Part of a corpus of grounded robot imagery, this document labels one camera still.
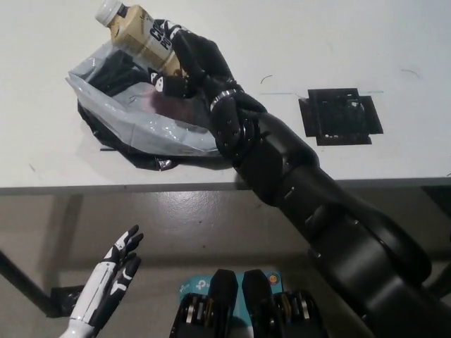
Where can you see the grey plastic bag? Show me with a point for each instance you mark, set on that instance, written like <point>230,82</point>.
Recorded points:
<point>148,134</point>

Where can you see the black floor plate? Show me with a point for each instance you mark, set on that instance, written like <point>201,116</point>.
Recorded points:
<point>65,303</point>

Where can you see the black table leg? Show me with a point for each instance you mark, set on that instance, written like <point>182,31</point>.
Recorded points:
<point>21,278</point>

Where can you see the pink flat item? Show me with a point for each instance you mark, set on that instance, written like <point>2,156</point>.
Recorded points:
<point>172,107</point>

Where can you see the black tape square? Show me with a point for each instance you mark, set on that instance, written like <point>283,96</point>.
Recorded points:
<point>338,116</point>

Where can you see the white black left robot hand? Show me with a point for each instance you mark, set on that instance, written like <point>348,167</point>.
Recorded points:
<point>105,281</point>

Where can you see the beige protein shake bottle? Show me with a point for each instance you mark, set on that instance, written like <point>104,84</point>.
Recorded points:
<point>144,38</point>

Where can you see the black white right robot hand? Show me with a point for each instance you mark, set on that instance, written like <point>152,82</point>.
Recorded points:
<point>204,67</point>

